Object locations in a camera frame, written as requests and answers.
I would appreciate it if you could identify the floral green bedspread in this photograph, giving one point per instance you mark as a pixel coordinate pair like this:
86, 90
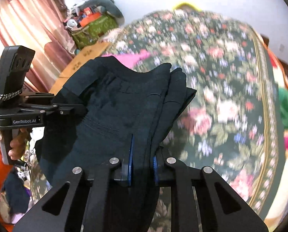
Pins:
219, 165

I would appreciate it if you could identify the green fabric storage box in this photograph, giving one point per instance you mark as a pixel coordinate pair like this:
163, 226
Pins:
89, 34

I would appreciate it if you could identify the black pants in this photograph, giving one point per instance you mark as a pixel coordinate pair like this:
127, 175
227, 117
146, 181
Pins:
119, 102

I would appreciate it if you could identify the pink folded garment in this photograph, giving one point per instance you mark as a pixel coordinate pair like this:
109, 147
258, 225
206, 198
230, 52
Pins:
130, 59

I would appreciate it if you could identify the pink brown curtain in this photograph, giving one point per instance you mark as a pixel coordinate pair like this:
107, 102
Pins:
38, 25

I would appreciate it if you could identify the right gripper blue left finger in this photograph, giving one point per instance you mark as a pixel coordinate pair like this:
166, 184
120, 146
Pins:
130, 161

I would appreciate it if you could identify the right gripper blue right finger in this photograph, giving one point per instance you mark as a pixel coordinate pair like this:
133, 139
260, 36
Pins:
155, 168

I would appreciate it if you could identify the orange box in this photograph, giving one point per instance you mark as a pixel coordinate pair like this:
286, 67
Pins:
88, 19

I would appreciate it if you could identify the person left hand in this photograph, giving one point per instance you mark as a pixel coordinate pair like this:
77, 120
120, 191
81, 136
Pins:
18, 144

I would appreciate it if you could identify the yellow curved bed rail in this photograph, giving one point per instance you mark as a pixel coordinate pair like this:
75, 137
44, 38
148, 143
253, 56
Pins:
187, 7

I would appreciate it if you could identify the bamboo lap desk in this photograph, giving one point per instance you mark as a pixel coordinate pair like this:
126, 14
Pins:
87, 53

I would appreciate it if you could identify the green plush toy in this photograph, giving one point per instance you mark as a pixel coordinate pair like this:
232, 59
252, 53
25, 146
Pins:
283, 99

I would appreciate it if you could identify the grey plush pillow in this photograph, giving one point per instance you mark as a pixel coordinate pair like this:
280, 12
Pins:
107, 6

